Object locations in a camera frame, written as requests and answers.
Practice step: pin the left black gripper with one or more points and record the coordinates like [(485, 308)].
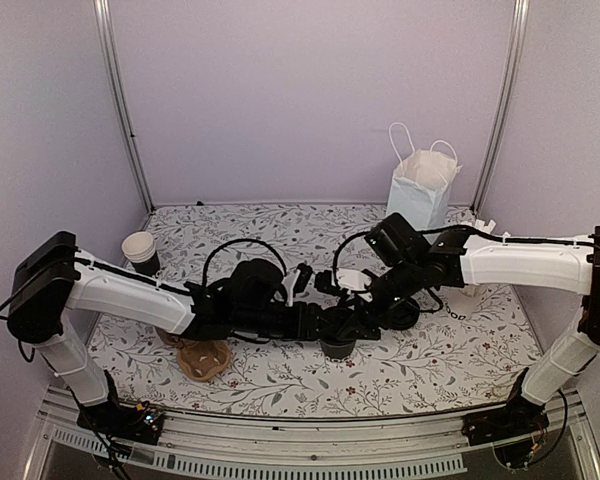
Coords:
[(304, 328)]

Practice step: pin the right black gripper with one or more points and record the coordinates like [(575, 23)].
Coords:
[(362, 315)]

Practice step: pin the black paper coffee cup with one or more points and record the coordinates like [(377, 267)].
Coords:
[(337, 350)]

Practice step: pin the white paper bag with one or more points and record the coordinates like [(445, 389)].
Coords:
[(422, 180)]

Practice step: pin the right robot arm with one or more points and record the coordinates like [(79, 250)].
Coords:
[(463, 255)]

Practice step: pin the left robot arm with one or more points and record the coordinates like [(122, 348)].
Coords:
[(255, 303)]

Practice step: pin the stack of black lids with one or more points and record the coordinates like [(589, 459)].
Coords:
[(403, 316)]

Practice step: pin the white cup holding straws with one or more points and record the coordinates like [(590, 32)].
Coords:
[(461, 303)]

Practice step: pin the brown cardboard cup carrier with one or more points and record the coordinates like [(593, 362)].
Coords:
[(200, 361)]

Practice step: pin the stack of black cups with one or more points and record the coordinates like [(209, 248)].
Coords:
[(139, 249)]

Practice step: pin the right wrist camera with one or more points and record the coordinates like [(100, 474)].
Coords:
[(342, 280)]

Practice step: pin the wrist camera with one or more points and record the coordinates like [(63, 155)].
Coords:
[(342, 280), (295, 282)]

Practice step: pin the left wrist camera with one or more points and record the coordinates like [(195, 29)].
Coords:
[(295, 282)]

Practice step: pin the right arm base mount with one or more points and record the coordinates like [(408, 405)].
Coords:
[(515, 432)]

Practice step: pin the front aluminium rail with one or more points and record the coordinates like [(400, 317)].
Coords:
[(198, 444)]

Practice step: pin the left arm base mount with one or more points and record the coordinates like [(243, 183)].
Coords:
[(142, 423)]

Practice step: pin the right aluminium frame post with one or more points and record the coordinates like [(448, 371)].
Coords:
[(513, 56)]

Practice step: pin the aluminium frame post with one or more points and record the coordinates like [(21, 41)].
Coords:
[(105, 29), (513, 56)]

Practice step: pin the left aluminium frame post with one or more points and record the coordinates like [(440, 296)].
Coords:
[(105, 29)]

